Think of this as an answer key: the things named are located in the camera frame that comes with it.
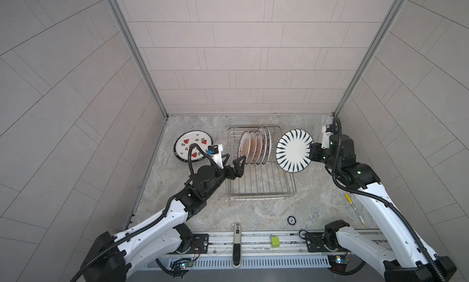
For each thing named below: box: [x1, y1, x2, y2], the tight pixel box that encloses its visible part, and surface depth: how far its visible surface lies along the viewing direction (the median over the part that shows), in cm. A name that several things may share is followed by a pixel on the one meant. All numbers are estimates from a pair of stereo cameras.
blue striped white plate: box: [275, 128, 314, 174], surface depth 81 cm
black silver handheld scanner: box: [232, 222, 242, 270], surface depth 67 cm
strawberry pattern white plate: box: [173, 130, 214, 162], surface depth 104 cm
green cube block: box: [271, 236, 281, 249], surface depth 72 cm
